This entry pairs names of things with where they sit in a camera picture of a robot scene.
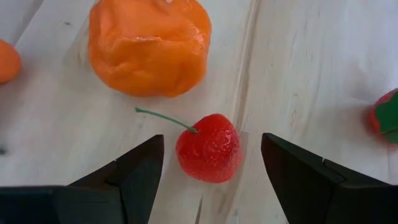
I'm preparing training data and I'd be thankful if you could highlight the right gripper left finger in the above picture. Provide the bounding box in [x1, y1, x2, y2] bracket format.
[0, 134, 165, 224]

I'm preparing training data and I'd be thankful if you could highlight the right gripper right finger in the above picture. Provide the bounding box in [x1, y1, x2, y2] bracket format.
[261, 133, 398, 224]

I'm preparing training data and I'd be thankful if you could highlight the red strawberry with long stem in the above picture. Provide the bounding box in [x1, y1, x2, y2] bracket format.
[134, 106, 244, 185]

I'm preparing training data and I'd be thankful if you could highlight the split red toy strawberry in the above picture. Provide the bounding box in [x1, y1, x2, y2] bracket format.
[366, 87, 398, 145]

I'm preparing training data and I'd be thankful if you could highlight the orange mandarin bunch with leaf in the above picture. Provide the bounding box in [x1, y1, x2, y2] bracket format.
[0, 39, 22, 85]

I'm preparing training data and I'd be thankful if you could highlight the crumpled orange toy fruit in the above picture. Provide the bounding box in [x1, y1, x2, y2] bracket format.
[87, 0, 213, 98]

